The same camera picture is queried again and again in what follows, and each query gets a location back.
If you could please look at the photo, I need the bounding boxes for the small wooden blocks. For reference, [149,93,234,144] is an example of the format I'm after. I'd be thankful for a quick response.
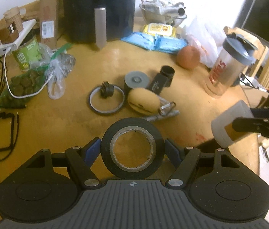
[0,7,24,44]

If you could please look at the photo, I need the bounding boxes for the coiled black cable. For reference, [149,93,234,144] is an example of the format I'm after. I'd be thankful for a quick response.
[0,112,20,161]

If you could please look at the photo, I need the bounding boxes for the marbled grey stick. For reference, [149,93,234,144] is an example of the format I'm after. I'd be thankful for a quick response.
[142,110,180,122]

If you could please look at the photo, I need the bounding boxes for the clear plastic bag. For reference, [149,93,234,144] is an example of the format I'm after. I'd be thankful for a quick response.
[35,43,76,100]

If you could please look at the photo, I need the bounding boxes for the green labelled jar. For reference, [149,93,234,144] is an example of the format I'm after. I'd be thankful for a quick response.
[12,36,42,71]

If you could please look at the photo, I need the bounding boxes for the white plastic shopping bag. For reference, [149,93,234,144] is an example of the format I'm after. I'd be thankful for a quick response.
[181,18,219,68]

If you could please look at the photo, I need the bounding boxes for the white charging cable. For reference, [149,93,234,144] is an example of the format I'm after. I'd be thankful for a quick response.
[3,48,54,99]

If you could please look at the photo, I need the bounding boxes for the white power strip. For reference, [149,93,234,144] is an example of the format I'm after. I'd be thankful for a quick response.
[0,19,36,56]

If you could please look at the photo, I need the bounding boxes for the red-orange apple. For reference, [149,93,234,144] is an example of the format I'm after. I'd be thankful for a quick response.
[176,46,200,70]

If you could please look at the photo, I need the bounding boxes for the wooden chair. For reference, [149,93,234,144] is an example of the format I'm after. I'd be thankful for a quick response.
[223,26,269,90]

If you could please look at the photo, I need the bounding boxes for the bag of green pellets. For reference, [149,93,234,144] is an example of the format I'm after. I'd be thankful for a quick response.
[0,67,47,109]

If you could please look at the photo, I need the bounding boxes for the black electrical tape roll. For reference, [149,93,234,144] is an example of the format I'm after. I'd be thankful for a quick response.
[101,117,164,180]

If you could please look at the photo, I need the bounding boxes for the brown cardboard carton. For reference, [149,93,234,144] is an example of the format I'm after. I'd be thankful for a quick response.
[39,0,59,49]

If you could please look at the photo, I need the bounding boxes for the clear shaker bottle grey lid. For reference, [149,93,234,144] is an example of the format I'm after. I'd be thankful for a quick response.
[204,33,257,97]

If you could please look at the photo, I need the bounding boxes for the blue wet wipes pack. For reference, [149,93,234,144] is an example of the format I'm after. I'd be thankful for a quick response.
[121,32,156,51]

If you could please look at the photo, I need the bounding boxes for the small black ribbed knob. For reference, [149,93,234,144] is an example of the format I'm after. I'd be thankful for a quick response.
[100,81,114,99]

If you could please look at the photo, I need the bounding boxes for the metal bowl with clutter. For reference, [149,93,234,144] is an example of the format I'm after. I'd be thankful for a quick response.
[139,0,187,27]

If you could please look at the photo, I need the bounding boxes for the black air fryer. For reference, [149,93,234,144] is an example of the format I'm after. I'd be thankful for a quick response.
[63,0,135,49]

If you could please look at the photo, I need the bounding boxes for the beige oval pouch with carabiner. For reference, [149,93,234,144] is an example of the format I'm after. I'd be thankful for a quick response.
[127,87,176,116]

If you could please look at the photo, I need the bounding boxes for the yellow wet wipes pack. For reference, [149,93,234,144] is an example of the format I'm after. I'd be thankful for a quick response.
[142,23,176,38]

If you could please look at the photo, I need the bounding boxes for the thin brown tape ring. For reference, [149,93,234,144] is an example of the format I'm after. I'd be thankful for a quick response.
[88,85,126,115]

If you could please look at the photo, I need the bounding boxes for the black square lens adapter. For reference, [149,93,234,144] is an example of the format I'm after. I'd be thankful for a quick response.
[147,65,175,95]

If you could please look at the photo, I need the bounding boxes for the white-lidded brown cylinder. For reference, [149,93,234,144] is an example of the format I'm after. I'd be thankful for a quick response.
[210,100,259,148]

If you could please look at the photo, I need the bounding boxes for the grey-topped black cylinder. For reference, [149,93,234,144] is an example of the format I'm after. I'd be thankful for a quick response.
[124,71,149,93]

